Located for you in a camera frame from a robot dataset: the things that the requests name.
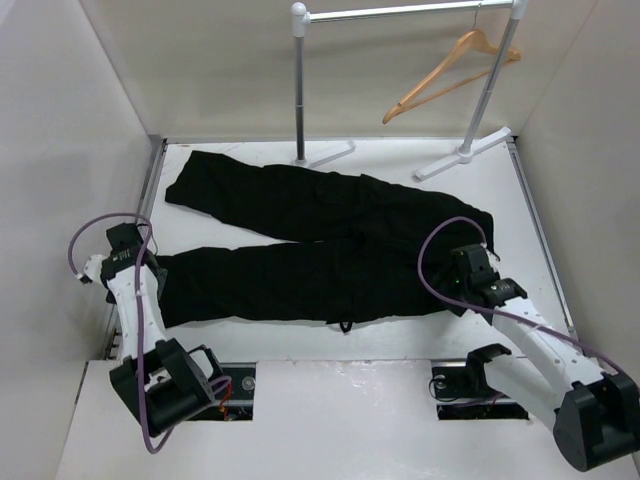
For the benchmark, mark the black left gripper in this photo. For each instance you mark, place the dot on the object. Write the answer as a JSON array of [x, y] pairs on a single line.
[[161, 275]]

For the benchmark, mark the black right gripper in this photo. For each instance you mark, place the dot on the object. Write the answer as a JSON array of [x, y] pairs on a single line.
[[456, 309]]

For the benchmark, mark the black trousers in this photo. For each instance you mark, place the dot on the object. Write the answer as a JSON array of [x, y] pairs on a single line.
[[343, 249]]

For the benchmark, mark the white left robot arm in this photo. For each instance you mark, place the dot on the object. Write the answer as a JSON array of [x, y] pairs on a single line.
[[160, 382]]

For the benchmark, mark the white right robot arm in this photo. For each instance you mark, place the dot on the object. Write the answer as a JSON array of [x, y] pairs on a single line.
[[593, 415]]

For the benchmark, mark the wooden clothes hanger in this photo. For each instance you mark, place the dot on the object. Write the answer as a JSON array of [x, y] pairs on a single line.
[[472, 57]]

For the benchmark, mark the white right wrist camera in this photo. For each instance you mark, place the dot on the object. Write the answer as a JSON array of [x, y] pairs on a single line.
[[492, 253]]

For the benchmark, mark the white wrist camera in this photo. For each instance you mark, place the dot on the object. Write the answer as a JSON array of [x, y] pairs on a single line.
[[92, 270], [492, 253]]

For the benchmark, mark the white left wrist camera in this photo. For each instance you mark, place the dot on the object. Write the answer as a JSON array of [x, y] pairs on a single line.
[[92, 270]]

